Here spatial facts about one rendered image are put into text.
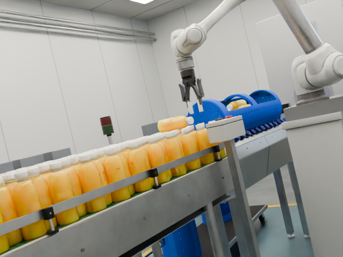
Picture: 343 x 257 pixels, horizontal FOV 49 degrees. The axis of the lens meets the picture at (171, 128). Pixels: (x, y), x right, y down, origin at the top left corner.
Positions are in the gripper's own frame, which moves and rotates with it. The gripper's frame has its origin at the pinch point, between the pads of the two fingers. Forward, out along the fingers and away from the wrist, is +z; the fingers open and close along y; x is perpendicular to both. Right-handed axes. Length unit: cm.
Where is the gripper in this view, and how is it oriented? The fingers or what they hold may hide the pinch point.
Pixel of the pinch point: (195, 107)
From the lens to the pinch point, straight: 202.3
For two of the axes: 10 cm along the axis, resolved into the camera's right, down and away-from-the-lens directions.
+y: -7.7, 1.7, 6.2
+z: 2.2, 9.7, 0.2
